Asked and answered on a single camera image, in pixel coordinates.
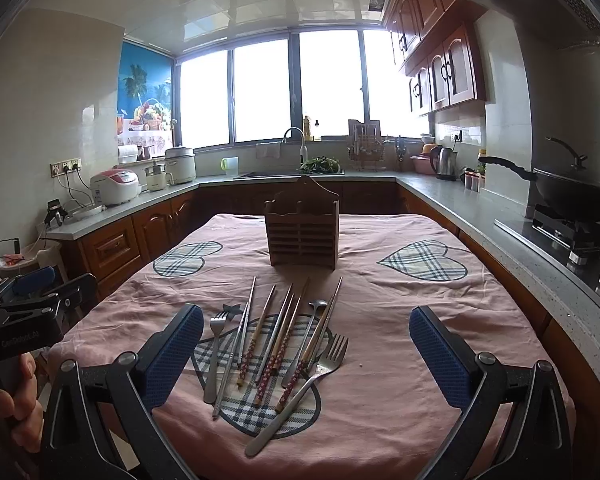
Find silver metal chopstick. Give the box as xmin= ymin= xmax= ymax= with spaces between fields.
xmin=212 ymin=323 xmax=240 ymax=420
xmin=235 ymin=276 xmax=258 ymax=365

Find small silver fork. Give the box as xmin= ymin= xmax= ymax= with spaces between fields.
xmin=204 ymin=311 xmax=228 ymax=404

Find large silver fork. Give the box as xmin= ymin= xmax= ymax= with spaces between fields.
xmin=245 ymin=335 xmax=349 ymax=458

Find silver spoon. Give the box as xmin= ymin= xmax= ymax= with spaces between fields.
xmin=280 ymin=299 xmax=327 ymax=389

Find dark patterned wooden chopstick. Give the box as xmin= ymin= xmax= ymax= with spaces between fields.
xmin=275 ymin=276 xmax=343 ymax=413

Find red dotted wooden chopstick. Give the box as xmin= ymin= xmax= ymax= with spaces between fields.
xmin=236 ymin=285 xmax=276 ymax=388

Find grey thin chopstick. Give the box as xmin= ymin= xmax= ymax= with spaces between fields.
xmin=254 ymin=283 xmax=294 ymax=384

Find chrome kitchen faucet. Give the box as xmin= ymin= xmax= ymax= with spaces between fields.
xmin=283 ymin=126 xmax=308 ymax=164

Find person's left hand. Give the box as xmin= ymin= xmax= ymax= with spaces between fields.
xmin=0 ymin=352 xmax=44 ymax=453

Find lower wooden cabinets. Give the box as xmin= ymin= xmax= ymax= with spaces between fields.
xmin=61 ymin=184 xmax=600 ymax=443

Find grey speckled countertop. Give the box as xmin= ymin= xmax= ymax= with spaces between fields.
xmin=46 ymin=172 xmax=600 ymax=382

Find red white rice cooker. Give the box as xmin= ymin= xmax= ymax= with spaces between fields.
xmin=90 ymin=168 xmax=140 ymax=207

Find pink tablecloth with plaid hearts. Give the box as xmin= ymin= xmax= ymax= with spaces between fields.
xmin=47 ymin=212 xmax=579 ymax=480

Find gas stove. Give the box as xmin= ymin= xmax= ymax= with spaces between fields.
xmin=494 ymin=214 xmax=600 ymax=296

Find small white electric pot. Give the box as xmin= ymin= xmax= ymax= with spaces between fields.
xmin=145 ymin=162 xmax=173 ymax=192

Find spice jars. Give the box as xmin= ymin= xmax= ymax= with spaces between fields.
xmin=463 ymin=169 xmax=482 ymax=192

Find black wok on stove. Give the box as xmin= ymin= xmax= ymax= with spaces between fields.
xmin=478 ymin=136 xmax=600 ymax=223

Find white tall rice cooker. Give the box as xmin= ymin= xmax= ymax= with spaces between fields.
xmin=164 ymin=146 xmax=196 ymax=184

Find pink basin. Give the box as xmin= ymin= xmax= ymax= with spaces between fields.
xmin=411 ymin=154 xmax=436 ymax=176

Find stainless electric kettle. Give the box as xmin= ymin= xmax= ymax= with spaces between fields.
xmin=429 ymin=145 xmax=457 ymax=181

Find wooden utensil holder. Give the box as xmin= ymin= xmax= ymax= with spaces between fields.
xmin=264 ymin=176 xmax=340 ymax=270

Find beach fruit poster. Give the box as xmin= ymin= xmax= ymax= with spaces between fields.
xmin=117 ymin=41 xmax=174 ymax=133

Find dish drying rack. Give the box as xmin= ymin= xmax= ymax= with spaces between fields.
xmin=348 ymin=119 xmax=384 ymax=170

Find green leafy vegetables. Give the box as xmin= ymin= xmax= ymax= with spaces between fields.
xmin=299 ymin=156 xmax=341 ymax=174

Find yellow oil bottle on sill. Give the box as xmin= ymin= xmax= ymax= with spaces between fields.
xmin=302 ymin=116 xmax=312 ymax=141

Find wall power outlet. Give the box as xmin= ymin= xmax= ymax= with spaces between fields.
xmin=50 ymin=157 xmax=82 ymax=178

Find green handled white jug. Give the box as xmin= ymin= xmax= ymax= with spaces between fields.
xmin=220 ymin=156 xmax=239 ymax=178

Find kitchen window frame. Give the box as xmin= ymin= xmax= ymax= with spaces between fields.
xmin=174 ymin=28 xmax=430 ymax=148

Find upper wooden wall cabinets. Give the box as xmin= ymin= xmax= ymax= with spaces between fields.
xmin=382 ymin=0 xmax=486 ymax=115

